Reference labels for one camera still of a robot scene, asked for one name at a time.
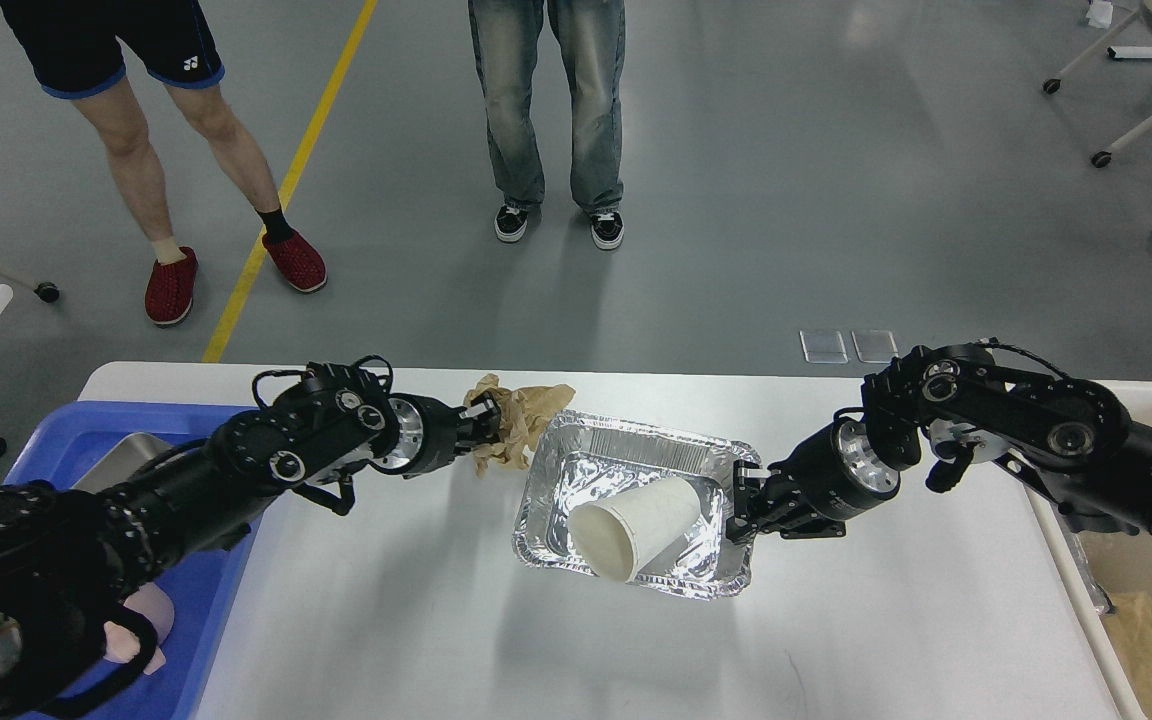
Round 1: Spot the beige plastic bin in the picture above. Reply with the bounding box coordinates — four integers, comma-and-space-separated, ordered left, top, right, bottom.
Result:
1026, 381, 1152, 719

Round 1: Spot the person in black shorts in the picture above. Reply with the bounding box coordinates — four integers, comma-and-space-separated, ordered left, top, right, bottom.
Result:
0, 0, 329, 327

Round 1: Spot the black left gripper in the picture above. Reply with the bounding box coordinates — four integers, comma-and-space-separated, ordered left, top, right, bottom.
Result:
376, 395, 502, 477

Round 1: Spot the grey chair leg caster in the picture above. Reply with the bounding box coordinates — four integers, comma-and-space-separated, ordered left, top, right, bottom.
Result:
0, 263, 61, 304

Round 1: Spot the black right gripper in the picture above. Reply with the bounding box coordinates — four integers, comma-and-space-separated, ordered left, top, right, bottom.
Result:
726, 418, 901, 546

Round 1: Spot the white chair base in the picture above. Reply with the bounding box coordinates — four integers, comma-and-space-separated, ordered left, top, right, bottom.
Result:
1043, 0, 1152, 245

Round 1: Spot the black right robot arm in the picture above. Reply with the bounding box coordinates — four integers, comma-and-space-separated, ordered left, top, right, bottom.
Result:
723, 338, 1152, 546

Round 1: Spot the foil tray in bin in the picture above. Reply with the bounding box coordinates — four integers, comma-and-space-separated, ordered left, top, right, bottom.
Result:
1062, 526, 1117, 617

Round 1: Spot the person in light jeans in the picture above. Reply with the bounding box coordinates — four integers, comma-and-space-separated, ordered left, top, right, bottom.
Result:
467, 0, 627, 251

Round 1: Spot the aluminium foil tray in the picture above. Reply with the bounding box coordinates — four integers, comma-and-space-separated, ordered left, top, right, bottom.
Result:
513, 410, 761, 601

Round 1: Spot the brown paper in bin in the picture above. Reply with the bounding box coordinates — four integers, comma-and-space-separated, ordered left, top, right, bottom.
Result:
1102, 592, 1152, 719

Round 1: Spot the clear floor plate right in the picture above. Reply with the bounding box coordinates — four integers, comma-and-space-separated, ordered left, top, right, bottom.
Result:
850, 329, 900, 364

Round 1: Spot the white paper cup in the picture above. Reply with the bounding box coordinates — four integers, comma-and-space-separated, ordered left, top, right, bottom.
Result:
567, 477, 702, 583

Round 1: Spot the blue plastic bin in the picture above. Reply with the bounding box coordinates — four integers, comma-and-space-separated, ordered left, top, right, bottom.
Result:
5, 401, 256, 719

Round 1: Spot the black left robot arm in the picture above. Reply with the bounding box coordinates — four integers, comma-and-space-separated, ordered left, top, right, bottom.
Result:
0, 357, 502, 719

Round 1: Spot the clear floor plate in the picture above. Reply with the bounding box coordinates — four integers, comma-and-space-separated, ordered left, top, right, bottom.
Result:
799, 329, 849, 365
850, 329, 900, 364

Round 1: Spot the pink mug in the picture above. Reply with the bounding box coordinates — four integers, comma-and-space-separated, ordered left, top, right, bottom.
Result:
101, 585, 177, 679

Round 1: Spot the clear floor plate left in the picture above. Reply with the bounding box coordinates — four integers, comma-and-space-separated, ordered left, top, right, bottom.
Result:
799, 329, 849, 365

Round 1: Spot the brown paper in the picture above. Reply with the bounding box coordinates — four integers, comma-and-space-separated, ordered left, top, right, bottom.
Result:
465, 373, 576, 477
1102, 592, 1152, 719

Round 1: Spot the square stainless steel tray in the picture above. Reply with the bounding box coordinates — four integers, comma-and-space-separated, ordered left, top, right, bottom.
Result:
71, 432, 173, 493

